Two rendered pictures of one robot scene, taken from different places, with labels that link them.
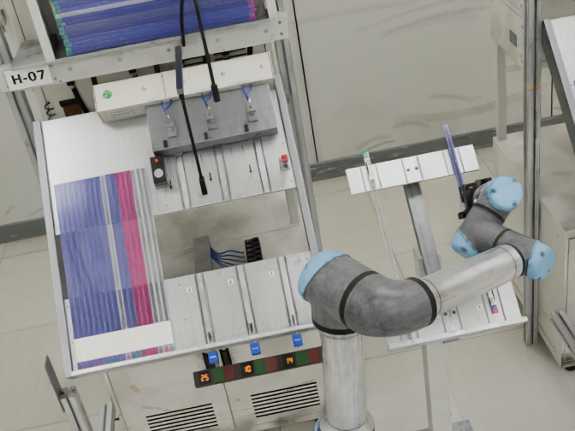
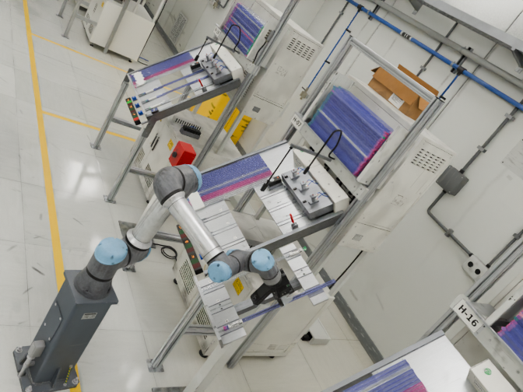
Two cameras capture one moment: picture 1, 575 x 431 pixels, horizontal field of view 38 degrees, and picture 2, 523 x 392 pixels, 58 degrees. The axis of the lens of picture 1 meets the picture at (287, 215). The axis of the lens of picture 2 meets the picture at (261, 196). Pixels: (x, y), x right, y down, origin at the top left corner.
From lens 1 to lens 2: 161 cm
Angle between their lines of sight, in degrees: 45
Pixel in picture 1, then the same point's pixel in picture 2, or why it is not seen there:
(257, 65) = (338, 194)
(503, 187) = (262, 253)
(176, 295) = (217, 206)
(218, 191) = (272, 207)
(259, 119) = (311, 205)
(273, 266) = (239, 236)
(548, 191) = not seen: outside the picture
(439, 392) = (204, 369)
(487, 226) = (240, 254)
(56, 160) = (271, 152)
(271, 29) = (356, 188)
